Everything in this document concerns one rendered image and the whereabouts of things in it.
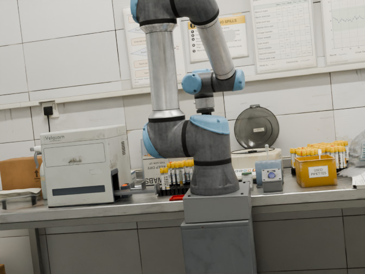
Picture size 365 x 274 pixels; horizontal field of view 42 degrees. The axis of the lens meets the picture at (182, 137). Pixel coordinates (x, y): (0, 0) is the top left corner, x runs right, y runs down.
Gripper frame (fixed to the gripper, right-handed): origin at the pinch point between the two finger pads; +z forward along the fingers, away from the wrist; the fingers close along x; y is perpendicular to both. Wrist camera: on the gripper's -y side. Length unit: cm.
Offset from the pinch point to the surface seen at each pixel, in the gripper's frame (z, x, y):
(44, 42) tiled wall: -64, 88, 59
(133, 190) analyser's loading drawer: 8.4, 30.5, -4.3
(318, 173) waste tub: 7.7, -39.6, -1.9
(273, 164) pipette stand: 4.2, -23.9, 5.0
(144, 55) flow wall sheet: -51, 35, 57
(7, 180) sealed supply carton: 4, 103, 30
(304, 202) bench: 16.5, -33.4, -10.3
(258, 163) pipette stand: 3.4, -18.3, 5.8
